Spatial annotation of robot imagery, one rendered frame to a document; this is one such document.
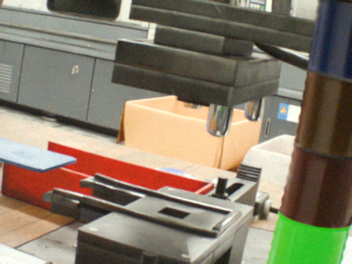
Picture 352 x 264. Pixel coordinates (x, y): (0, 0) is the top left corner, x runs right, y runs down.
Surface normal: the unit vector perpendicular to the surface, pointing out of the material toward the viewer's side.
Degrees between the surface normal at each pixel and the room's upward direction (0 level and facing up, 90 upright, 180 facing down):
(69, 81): 90
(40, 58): 90
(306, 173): 76
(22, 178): 90
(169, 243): 0
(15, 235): 0
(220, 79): 90
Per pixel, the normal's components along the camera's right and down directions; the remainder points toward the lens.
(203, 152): -0.38, 0.00
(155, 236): 0.16, -0.98
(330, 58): -0.58, -0.23
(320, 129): -0.66, 0.25
